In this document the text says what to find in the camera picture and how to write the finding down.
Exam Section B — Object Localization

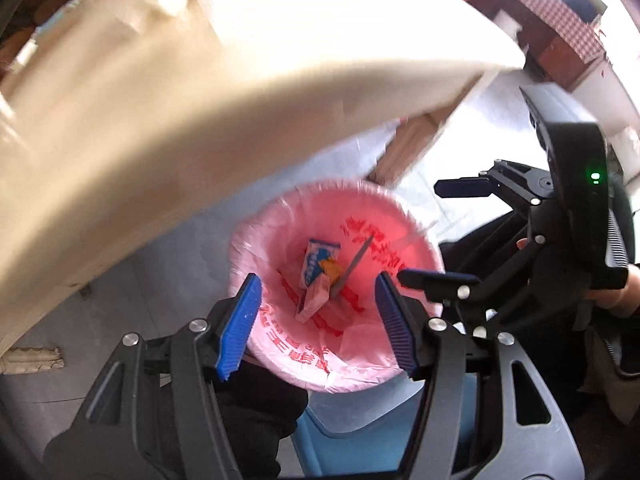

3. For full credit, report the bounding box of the beige wooden coffee table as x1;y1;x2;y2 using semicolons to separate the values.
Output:
0;0;526;376

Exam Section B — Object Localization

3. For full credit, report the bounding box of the red checked tablecloth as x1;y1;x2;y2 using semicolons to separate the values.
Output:
472;0;606;61

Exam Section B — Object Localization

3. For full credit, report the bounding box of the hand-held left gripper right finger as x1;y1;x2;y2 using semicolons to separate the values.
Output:
374;272;586;480

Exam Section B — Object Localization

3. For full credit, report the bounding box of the green toy sword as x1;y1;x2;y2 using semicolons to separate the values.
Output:
327;235;376;296

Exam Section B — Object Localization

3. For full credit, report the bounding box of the blue plastic stool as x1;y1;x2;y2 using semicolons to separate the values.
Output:
290;375;481;480

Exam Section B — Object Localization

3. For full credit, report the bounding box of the person's right hand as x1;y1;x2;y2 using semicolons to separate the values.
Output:
591;261;640;319

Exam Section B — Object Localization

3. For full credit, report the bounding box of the brown wooden cabinet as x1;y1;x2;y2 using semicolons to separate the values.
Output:
517;25;606;92

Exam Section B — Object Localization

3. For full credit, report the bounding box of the person's left leg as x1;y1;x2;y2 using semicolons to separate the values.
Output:
215;360;309;480

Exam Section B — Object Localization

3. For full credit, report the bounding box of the brown leather sofa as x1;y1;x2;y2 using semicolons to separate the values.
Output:
0;0;66;81

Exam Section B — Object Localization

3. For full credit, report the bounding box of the light blue snack packet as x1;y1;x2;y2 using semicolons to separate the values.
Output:
299;238;342;290

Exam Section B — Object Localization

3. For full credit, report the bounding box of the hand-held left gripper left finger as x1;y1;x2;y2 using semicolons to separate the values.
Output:
42;273;263;480

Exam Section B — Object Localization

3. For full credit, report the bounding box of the white air purifier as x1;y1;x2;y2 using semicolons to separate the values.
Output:
492;10;524;44

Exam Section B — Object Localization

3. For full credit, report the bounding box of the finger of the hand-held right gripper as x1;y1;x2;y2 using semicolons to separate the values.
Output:
434;160;554;206
397;235;551;336

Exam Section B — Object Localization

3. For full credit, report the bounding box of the bin with pink bag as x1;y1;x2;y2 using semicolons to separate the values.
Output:
227;177;446;394

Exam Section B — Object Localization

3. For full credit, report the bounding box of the black coiled cable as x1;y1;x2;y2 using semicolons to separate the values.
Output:
602;207;640;382

